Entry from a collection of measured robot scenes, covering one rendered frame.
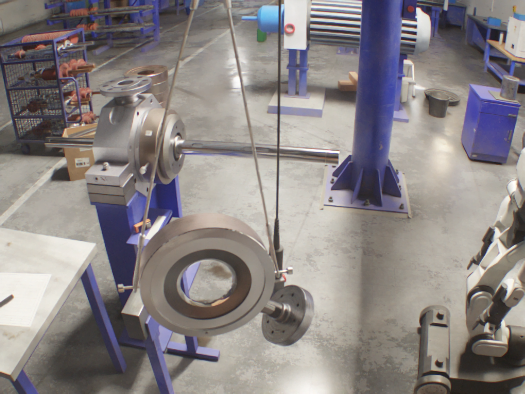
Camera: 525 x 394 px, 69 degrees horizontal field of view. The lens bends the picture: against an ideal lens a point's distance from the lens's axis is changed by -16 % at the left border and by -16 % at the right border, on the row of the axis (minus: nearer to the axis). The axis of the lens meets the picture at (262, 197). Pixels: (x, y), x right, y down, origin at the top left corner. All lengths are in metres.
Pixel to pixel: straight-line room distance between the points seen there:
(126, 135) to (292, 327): 1.15
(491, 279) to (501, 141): 3.00
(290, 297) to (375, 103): 2.35
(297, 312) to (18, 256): 1.27
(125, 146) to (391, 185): 2.51
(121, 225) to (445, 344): 1.78
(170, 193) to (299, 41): 3.17
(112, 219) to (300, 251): 1.56
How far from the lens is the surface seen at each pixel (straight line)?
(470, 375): 2.44
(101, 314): 2.18
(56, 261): 1.94
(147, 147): 2.04
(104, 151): 2.07
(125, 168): 2.00
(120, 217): 2.08
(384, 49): 3.38
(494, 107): 4.80
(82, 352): 2.71
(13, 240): 2.18
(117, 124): 2.07
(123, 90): 2.06
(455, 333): 2.60
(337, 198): 3.77
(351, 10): 5.36
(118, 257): 2.24
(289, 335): 1.33
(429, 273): 3.20
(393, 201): 3.83
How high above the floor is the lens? 2.01
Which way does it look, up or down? 32 degrees down
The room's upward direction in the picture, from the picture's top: straight up
